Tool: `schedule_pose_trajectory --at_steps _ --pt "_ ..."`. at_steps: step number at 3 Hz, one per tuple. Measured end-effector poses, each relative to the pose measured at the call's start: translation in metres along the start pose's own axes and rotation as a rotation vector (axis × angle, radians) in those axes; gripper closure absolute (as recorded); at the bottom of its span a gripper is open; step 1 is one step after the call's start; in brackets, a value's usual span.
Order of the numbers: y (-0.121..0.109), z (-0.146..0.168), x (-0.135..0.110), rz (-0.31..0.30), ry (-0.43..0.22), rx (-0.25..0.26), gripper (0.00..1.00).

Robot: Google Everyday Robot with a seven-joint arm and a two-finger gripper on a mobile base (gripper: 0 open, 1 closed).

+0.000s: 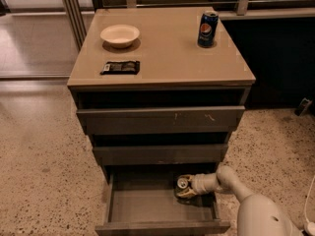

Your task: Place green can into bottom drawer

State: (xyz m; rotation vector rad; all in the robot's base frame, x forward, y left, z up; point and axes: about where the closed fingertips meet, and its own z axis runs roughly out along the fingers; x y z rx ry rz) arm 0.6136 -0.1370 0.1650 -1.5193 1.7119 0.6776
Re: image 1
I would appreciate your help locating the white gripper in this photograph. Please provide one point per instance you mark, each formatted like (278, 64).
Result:
(199, 184)

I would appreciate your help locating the green soda can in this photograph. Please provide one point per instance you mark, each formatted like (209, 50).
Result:
(182, 187)

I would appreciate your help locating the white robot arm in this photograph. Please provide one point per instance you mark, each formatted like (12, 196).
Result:
(257, 215)

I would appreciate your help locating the middle grey drawer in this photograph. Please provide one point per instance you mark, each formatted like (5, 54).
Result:
(160, 154)

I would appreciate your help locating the grey drawer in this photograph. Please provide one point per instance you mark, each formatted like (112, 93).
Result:
(143, 203)
(160, 154)
(137, 121)

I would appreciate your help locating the bottom grey drawer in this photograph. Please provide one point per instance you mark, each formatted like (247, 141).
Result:
(143, 203)

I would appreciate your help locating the top grey drawer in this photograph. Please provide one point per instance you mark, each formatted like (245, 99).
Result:
(137, 121)

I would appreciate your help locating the grey drawer cabinet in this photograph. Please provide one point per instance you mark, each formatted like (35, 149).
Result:
(174, 72)

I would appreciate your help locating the blue Pepsi can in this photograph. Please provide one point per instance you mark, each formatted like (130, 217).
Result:
(207, 28)

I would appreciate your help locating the black snack packet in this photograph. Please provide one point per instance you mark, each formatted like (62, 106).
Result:
(121, 68)

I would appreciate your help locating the small black floor object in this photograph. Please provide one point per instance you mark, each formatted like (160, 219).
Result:
(303, 106)

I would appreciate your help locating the white paper bowl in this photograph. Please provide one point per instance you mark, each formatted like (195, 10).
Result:
(120, 36)

